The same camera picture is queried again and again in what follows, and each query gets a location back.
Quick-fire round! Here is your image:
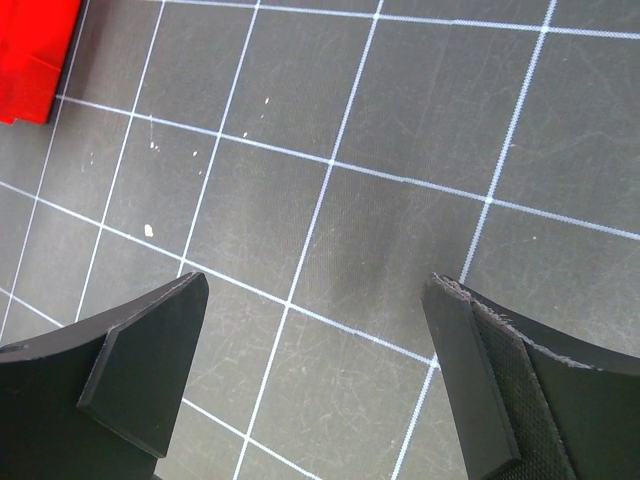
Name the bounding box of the black grid mat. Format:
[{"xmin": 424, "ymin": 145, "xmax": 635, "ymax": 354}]
[{"xmin": 1, "ymin": 1, "xmax": 639, "ymax": 479}]

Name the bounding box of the red plastic bin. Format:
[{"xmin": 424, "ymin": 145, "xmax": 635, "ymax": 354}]
[{"xmin": 1, "ymin": 0, "xmax": 81, "ymax": 125}]

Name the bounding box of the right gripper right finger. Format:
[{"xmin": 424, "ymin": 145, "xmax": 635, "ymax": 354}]
[{"xmin": 421, "ymin": 274, "xmax": 639, "ymax": 479}]

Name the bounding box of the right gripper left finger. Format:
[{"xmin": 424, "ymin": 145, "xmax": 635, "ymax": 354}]
[{"xmin": 1, "ymin": 272, "xmax": 209, "ymax": 479}]

